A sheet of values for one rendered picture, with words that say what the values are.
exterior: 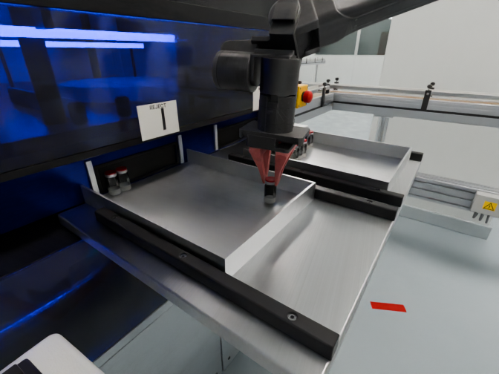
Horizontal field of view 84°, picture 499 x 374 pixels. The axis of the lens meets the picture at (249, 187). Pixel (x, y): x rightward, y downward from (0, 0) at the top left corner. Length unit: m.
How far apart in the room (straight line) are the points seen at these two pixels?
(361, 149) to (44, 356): 0.78
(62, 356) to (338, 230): 0.40
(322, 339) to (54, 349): 0.32
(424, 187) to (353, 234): 1.25
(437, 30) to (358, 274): 1.91
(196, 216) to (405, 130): 1.91
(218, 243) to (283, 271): 0.10
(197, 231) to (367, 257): 0.25
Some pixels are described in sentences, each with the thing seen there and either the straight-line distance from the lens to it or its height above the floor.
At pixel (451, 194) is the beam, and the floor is 0.50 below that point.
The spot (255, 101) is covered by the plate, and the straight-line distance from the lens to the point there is 0.77.
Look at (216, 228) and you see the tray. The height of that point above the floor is 0.88.
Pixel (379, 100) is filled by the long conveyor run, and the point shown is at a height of 0.91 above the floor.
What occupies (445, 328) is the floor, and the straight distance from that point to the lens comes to 1.67.
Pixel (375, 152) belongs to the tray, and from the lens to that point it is 0.83.
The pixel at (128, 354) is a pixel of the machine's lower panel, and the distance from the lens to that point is 0.74.
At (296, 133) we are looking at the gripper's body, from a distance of 0.44.
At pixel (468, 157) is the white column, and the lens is 2.25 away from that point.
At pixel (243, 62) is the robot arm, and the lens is 0.44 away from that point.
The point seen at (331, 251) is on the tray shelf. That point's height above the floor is 0.88.
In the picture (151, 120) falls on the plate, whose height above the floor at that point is 1.02.
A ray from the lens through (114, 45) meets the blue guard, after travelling 0.50.
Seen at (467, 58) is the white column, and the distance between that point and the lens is 2.16.
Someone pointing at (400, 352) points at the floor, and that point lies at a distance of 1.50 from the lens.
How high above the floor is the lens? 1.13
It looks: 26 degrees down
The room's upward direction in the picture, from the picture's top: straight up
